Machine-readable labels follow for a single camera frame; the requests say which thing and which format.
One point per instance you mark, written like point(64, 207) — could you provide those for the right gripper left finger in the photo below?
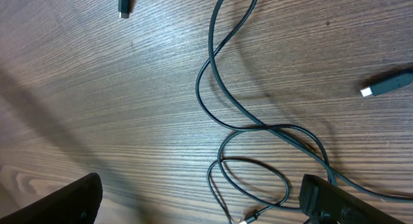
point(76, 203)

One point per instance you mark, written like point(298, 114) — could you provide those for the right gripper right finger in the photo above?
point(324, 203)

